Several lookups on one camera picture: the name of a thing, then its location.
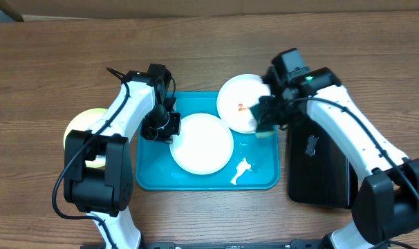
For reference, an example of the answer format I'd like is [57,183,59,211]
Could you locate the green yellow sponge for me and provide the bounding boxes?
[250,104,275,138]

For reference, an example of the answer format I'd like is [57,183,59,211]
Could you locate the black plastic tray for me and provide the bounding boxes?
[288,116,358,209]

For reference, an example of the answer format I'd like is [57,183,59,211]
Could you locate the white foam blob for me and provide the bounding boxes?
[230,158,252,185]

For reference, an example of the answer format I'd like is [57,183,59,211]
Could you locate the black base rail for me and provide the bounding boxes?
[140,239,327,249]

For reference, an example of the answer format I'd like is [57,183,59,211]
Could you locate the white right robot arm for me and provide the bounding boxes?
[251,48,419,248]

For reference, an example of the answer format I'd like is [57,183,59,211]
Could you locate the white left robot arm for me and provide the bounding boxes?
[52,64,180,248]

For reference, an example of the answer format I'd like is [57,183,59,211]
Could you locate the light green plate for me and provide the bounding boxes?
[63,108,107,168]

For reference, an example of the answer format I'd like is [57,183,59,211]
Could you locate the white plate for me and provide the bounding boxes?
[169,113,234,175]
[216,74,270,133]

